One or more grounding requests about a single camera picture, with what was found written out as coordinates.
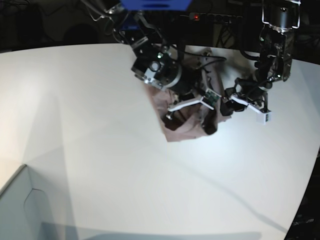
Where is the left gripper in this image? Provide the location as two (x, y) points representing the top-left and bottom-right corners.
(220, 77), (270, 117)

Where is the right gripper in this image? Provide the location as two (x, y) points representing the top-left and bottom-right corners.
(166, 49), (227, 135)

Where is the pink t-shirt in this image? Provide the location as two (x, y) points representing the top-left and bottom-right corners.
(146, 47), (231, 143)

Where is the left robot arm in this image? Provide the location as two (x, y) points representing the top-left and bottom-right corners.
(220, 0), (301, 116)

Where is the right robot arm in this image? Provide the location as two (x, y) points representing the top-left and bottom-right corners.
(84, 0), (226, 139)

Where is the black power strip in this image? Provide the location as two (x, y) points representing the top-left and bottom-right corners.
(187, 12), (243, 24)

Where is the blue plastic bin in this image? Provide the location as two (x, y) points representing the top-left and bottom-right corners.
(120, 0), (192, 11)

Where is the grey cardboard box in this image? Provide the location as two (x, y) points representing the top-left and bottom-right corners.
(0, 163), (81, 240)

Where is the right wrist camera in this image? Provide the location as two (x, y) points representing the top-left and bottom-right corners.
(200, 88), (222, 110)

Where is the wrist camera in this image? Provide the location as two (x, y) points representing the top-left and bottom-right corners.
(200, 88), (222, 110)
(256, 111), (272, 125)

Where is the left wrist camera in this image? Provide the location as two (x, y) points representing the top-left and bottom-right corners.
(256, 111), (272, 125)

